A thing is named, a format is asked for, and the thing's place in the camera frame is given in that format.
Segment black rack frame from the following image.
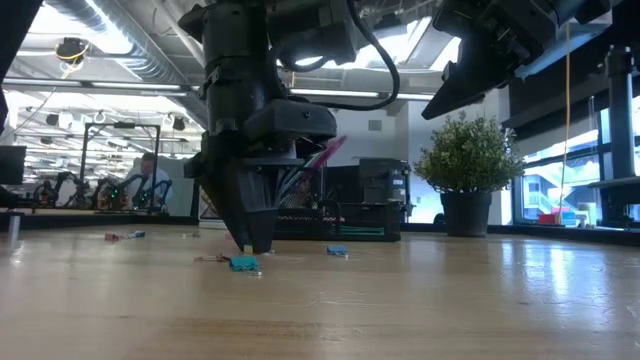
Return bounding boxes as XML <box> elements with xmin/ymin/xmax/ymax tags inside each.
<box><xmin>81</xmin><ymin>121</ymin><xmax>162</xmax><ymax>214</ymax></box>

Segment grey metal post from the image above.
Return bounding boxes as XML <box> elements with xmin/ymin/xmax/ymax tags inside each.
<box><xmin>5</xmin><ymin>210</ymin><xmax>25</xmax><ymax>247</ymax></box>

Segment dark side table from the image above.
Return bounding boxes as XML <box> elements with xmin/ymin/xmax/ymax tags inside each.
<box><xmin>587</xmin><ymin>175</ymin><xmax>640</xmax><ymax>230</ymax></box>

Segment pale green partition panel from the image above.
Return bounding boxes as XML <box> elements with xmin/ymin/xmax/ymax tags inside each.
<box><xmin>132</xmin><ymin>155</ymin><xmax>197</xmax><ymax>217</ymax></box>

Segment green sticky note pad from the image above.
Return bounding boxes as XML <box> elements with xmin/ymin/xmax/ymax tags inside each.
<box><xmin>339</xmin><ymin>225</ymin><xmax>387</xmax><ymax>237</ymax></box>

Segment black mesh desk organizer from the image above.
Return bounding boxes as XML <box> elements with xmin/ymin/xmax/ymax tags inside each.
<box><xmin>272</xmin><ymin>164</ymin><xmax>402</xmax><ymax>243</ymax></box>

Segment green potted plant black pot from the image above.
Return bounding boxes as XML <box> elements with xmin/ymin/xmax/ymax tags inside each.
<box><xmin>412</xmin><ymin>110</ymin><xmax>526</xmax><ymax>239</ymax></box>

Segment colourful patterned board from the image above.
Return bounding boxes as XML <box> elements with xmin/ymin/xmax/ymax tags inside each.
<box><xmin>198</xmin><ymin>184</ymin><xmax>224</xmax><ymax>221</ymax></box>

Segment teal binder clip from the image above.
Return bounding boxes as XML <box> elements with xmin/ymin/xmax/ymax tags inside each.
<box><xmin>228</xmin><ymin>255</ymin><xmax>262</xmax><ymax>276</ymax></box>

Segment black equipment box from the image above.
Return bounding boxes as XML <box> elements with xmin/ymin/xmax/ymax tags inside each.
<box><xmin>358</xmin><ymin>157</ymin><xmax>412</xmax><ymax>204</ymax></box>

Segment purple pink handled scissors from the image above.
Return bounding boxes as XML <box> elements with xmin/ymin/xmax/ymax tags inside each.
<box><xmin>299</xmin><ymin>134</ymin><xmax>348</xmax><ymax>174</ymax></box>

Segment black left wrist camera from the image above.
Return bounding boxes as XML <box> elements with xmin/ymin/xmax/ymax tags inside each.
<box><xmin>247</xmin><ymin>98</ymin><xmax>340</xmax><ymax>154</ymax></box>

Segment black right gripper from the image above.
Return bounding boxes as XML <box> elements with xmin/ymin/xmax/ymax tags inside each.
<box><xmin>422</xmin><ymin>0</ymin><xmax>546</xmax><ymax>120</ymax></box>

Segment black pillar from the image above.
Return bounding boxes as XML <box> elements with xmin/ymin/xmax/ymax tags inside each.
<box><xmin>603</xmin><ymin>45</ymin><xmax>637</xmax><ymax>180</ymax></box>

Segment dark monitor screen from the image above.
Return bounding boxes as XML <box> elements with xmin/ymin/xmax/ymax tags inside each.
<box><xmin>0</xmin><ymin>144</ymin><xmax>28</xmax><ymax>186</ymax></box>

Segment person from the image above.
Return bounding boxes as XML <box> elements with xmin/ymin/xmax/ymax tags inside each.
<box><xmin>124</xmin><ymin>152</ymin><xmax>174</xmax><ymax>211</ymax></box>

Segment black camera with yellow cable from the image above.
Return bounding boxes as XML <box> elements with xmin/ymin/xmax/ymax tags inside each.
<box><xmin>54</xmin><ymin>36</ymin><xmax>92</xmax><ymax>66</ymax></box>

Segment thin yellow cord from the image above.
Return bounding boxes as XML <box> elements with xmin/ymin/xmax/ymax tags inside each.
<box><xmin>558</xmin><ymin>22</ymin><xmax>572</xmax><ymax>226</ymax></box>

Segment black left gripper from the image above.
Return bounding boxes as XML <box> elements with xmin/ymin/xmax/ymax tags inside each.
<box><xmin>182</xmin><ymin>69</ymin><xmax>306</xmax><ymax>254</ymax></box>

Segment black aluminium table frame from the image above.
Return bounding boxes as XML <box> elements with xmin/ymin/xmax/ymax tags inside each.
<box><xmin>0</xmin><ymin>212</ymin><xmax>640</xmax><ymax>247</ymax></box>

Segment black left camera cable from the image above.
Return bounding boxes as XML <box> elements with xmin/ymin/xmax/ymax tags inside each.
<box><xmin>277</xmin><ymin>0</ymin><xmax>402</xmax><ymax>112</ymax></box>

